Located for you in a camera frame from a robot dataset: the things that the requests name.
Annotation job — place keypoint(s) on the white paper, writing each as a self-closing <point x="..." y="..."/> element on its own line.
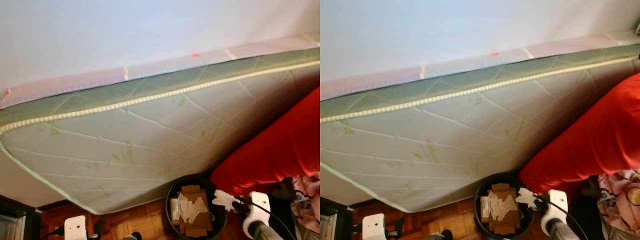
<point x="501" y="206"/>
<point x="192" y="209"/>
<point x="224" y="199"/>
<point x="527" y="197"/>

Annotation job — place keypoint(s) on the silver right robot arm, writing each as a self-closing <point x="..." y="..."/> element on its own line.
<point x="265" y="232"/>
<point x="565" y="232"/>

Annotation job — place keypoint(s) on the black round waste bin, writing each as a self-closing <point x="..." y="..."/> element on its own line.
<point x="218" y="221"/>
<point x="527" y="220"/>

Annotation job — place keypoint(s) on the brown cardboard piece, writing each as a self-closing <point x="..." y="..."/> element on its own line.
<point x="504" y="227"/>
<point x="196" y="227"/>

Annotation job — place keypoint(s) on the small white barcode box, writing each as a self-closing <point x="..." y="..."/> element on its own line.
<point x="175" y="210"/>
<point x="483" y="209"/>

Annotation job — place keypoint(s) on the pink cartoon print quilt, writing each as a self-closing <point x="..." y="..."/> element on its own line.
<point x="307" y="210"/>
<point x="622" y="200"/>

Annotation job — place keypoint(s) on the large red cushion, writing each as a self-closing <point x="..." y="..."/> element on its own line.
<point x="590" y="135"/>
<point x="280" y="145"/>

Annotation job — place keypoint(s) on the dark low cabinet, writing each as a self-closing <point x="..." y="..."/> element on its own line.
<point x="332" y="227"/>
<point x="15" y="227"/>

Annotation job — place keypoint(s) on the white quilted mattress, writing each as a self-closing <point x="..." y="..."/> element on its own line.
<point x="125" y="140"/>
<point x="440" y="135"/>

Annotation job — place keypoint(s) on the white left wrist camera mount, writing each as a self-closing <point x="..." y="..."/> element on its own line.
<point x="374" y="227"/>
<point x="75" y="229"/>

